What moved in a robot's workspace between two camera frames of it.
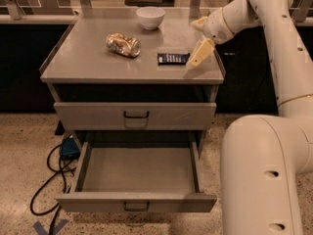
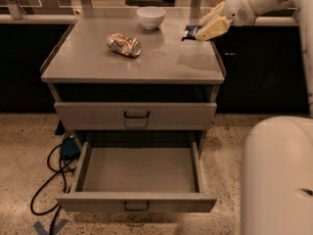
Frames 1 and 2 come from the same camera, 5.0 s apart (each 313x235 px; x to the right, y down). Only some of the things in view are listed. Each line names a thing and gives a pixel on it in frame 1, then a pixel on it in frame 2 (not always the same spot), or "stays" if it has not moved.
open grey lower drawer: x=137 y=176 stays
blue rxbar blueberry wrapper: x=173 y=58 → x=190 y=32
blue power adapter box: x=69 y=149 stays
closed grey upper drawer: x=135 y=116 stays
